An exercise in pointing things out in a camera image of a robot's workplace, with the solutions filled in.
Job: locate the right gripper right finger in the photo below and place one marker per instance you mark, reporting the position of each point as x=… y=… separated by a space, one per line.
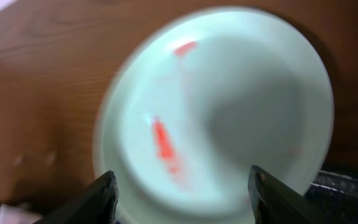
x=273 y=202

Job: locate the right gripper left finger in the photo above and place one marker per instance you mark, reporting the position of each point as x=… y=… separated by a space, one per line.
x=97 y=204

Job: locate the mint plate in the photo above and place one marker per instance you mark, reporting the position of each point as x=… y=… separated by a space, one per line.
x=199 y=103

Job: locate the round black serving tray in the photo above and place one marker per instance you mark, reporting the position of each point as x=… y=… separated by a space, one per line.
x=336 y=194

